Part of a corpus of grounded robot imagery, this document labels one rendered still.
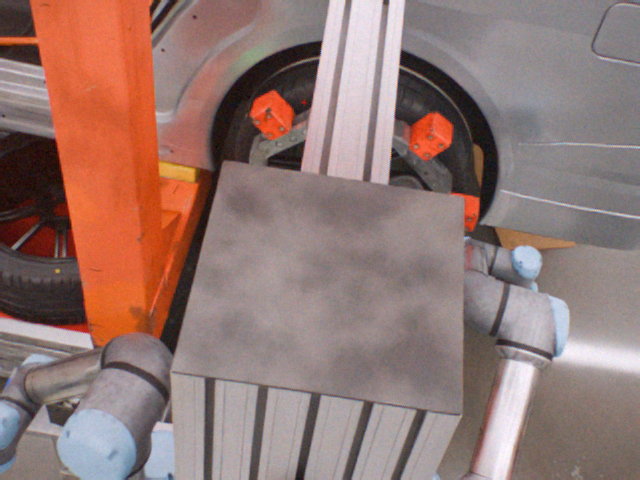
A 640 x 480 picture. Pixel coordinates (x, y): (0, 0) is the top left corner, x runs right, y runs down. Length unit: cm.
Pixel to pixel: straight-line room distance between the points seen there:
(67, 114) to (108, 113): 9
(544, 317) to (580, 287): 172
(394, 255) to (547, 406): 243
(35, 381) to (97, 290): 60
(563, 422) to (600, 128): 122
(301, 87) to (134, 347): 108
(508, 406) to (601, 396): 150
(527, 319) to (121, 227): 90
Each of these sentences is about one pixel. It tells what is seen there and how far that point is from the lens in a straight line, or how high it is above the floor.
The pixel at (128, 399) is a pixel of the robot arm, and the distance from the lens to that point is 141.
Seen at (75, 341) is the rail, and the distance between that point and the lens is 275.
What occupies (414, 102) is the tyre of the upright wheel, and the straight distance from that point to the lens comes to 233.
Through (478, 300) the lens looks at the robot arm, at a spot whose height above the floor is 122.
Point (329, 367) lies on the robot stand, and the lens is 78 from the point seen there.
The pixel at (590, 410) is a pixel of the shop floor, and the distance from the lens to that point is 331.
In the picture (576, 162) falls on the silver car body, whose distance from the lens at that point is 245.
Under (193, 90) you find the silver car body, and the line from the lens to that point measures 244.
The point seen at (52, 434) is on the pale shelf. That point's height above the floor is 45.
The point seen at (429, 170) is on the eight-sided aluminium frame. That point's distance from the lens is 235.
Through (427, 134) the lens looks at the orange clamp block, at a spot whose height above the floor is 115.
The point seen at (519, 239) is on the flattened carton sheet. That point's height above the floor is 1.
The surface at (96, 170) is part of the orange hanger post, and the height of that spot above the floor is 127.
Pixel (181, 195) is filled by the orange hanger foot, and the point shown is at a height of 68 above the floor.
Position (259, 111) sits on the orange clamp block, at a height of 111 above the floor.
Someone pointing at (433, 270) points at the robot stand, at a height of 203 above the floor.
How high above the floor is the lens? 270
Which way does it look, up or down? 51 degrees down
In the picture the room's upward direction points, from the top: 10 degrees clockwise
